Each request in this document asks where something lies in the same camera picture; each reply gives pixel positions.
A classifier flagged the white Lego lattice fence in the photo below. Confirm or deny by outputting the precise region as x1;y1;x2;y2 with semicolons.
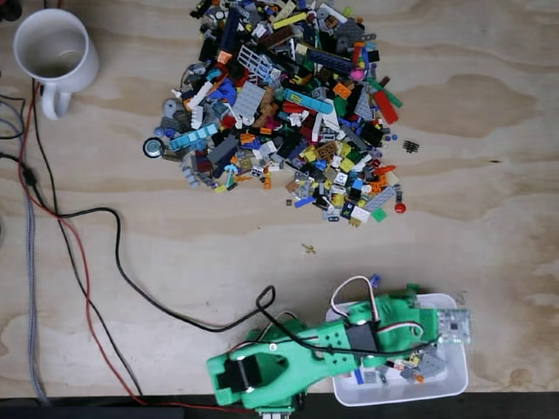
237;43;272;84

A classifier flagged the white ceramic mug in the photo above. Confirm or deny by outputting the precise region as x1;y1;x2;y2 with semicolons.
12;8;100;121

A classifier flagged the dark blue long Lego brick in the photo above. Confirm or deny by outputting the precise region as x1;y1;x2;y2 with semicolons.
219;7;241;53

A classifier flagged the dark grey Lego plate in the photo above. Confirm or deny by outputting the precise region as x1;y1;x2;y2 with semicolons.
335;19;366;45

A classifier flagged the grey orange small Lego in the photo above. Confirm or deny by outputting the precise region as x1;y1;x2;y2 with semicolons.
399;364;425;385

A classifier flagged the black object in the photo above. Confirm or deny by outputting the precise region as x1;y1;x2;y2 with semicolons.
0;0;22;23

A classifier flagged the red long Lego plate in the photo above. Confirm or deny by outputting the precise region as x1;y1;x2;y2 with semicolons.
372;89;401;126

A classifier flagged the camera circuit board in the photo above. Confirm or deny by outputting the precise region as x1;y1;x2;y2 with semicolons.
435;306;475;353

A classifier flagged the yellow long Lego plate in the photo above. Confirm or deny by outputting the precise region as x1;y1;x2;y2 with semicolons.
272;11;309;31

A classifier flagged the dark blue long Lego plate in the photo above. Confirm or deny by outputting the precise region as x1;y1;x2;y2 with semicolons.
305;45;355;75

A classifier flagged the thin red wire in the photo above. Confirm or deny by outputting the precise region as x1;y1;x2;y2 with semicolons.
17;80;252;415

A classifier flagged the grey narrow Lego plate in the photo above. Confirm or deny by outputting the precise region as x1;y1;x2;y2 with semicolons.
363;185;397;214

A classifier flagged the light blue long Lego plate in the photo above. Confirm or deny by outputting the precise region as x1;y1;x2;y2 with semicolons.
168;123;219;152

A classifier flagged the white red black servo cable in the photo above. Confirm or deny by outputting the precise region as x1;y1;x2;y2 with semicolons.
330;275;379;324

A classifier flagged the white long Lego brick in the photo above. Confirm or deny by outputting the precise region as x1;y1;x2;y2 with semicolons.
187;80;215;113

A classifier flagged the thick black camera cable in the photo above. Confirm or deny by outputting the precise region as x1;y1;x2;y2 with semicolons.
54;207;442;357

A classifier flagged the cyan long Lego beam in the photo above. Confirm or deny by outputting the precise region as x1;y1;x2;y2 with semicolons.
282;88;334;115

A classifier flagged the thin black cable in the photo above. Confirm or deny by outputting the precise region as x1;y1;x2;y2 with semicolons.
30;82;145;396

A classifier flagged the grey Lego wedge plate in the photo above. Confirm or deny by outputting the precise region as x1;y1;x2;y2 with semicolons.
352;89;376;121

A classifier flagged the dark grey Lego slope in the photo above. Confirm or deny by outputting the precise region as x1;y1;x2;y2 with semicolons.
205;134;240;166

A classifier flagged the black cable with connector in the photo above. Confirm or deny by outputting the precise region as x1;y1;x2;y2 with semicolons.
0;150;40;189

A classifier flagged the black grey Lego wheel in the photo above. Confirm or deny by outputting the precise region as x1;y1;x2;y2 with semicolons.
142;136;165;159

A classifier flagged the white plastic bin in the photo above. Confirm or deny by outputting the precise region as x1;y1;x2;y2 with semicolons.
325;292;469;407

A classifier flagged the grey braided cable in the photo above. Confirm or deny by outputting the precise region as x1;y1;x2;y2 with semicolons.
24;191;52;405

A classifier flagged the large grey Lego plate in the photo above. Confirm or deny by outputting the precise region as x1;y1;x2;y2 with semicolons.
231;80;267;117

